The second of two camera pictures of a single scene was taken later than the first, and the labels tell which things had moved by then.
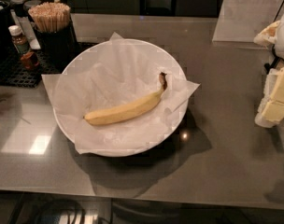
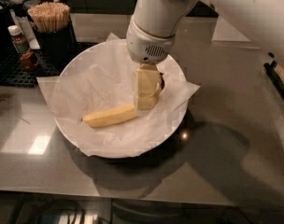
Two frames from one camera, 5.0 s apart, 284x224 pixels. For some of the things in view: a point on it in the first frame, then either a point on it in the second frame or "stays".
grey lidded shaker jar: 19,2 stays
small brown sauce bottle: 19,39 stays
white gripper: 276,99 -> 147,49
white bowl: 120,97 stays
